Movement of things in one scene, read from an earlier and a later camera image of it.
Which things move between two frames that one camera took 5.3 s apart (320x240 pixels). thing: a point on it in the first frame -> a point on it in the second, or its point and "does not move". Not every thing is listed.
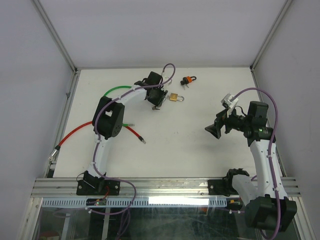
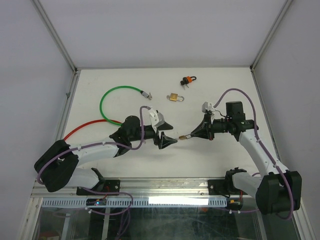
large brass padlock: [174, 97] does not move
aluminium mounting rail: [145, 187] does not move
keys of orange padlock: [184, 86] does not move
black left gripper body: [158, 96] -> [149, 133]
